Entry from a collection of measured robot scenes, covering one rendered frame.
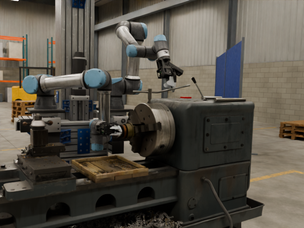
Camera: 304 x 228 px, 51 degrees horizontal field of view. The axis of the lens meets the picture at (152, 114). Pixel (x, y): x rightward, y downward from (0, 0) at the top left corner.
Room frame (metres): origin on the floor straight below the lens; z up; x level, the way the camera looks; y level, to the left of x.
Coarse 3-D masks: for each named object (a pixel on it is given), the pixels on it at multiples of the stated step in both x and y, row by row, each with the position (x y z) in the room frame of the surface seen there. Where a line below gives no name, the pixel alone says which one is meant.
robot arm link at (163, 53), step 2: (162, 50) 1.91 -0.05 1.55; (164, 50) 1.91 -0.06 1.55; (166, 50) 1.92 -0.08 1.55; (158, 52) 1.92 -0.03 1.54; (160, 52) 1.91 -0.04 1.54; (162, 52) 1.90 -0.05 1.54; (164, 52) 1.90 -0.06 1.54; (166, 52) 1.91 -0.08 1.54; (168, 52) 1.92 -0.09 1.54; (158, 54) 1.92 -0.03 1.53; (160, 54) 1.91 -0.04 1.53; (162, 54) 1.90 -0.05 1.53; (164, 54) 1.90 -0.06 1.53; (166, 54) 1.90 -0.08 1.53; (168, 54) 1.91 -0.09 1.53; (158, 56) 1.92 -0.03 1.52; (160, 56) 1.90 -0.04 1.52; (162, 56) 1.90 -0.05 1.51; (164, 56) 1.90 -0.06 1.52; (166, 56) 1.91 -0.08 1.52; (168, 56) 1.91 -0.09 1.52
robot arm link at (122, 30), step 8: (120, 24) 2.24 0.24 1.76; (128, 24) 2.28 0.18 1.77; (120, 32) 2.18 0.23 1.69; (128, 32) 2.17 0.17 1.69; (128, 40) 2.05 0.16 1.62; (128, 48) 1.96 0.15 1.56; (136, 48) 1.96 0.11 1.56; (144, 48) 1.98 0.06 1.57; (128, 56) 1.97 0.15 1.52; (136, 56) 1.98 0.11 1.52; (144, 56) 1.99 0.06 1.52
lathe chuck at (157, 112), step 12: (144, 108) 1.81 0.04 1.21; (156, 108) 1.78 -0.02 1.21; (144, 120) 1.81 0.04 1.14; (156, 120) 1.71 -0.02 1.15; (168, 120) 1.75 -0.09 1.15; (156, 132) 1.70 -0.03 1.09; (168, 132) 1.73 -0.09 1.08; (144, 144) 1.80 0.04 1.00; (156, 144) 1.71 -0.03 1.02; (144, 156) 1.80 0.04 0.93
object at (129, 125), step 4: (124, 124) 1.76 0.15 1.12; (128, 124) 1.76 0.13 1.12; (132, 124) 1.76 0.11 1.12; (124, 128) 1.73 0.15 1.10; (128, 128) 1.73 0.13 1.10; (132, 128) 1.75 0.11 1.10; (124, 132) 1.72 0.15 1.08; (128, 132) 1.73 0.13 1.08; (132, 132) 1.74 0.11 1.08; (120, 136) 1.74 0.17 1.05; (124, 136) 1.73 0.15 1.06; (128, 136) 1.74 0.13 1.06; (132, 136) 1.75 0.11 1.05
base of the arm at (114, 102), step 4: (112, 96) 2.32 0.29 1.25; (116, 96) 2.33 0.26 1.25; (120, 96) 2.35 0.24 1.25; (112, 100) 2.32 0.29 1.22; (116, 100) 2.32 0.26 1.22; (120, 100) 2.34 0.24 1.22; (112, 104) 2.31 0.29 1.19; (116, 104) 2.31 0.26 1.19; (120, 104) 2.33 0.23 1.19; (112, 108) 2.31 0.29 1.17; (116, 108) 2.31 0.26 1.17; (120, 108) 2.33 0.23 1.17
